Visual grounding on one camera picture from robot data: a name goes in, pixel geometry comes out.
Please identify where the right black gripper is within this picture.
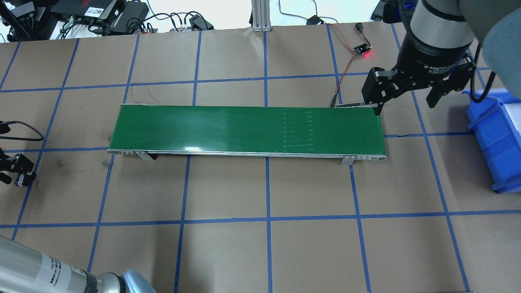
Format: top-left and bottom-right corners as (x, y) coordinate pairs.
(361, 32), (476, 116)

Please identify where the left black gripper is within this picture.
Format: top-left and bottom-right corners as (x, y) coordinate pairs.
(0, 149), (37, 187)

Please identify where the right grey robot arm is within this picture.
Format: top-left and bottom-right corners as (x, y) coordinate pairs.
(361, 0), (520, 116)

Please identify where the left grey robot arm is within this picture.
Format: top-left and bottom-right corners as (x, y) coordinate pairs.
(1, 236), (155, 293)

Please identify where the small black sensor board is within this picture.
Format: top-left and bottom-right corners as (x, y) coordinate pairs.
(353, 43), (372, 56)

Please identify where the green conveyor belt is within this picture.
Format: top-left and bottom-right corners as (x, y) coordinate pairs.
(108, 104), (387, 165)

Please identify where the blue plastic bin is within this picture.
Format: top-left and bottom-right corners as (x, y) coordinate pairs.
(466, 88), (521, 193)

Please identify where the black power adapter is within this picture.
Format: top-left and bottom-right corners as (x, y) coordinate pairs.
(188, 14), (214, 31)

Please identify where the black braided cable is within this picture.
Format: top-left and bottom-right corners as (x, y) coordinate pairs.
(0, 120), (44, 142)

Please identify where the red black wire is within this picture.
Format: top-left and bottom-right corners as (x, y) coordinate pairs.
(326, 23), (372, 108)

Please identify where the aluminium frame post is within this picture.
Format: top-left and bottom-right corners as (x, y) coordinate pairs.
(251, 0), (272, 32)

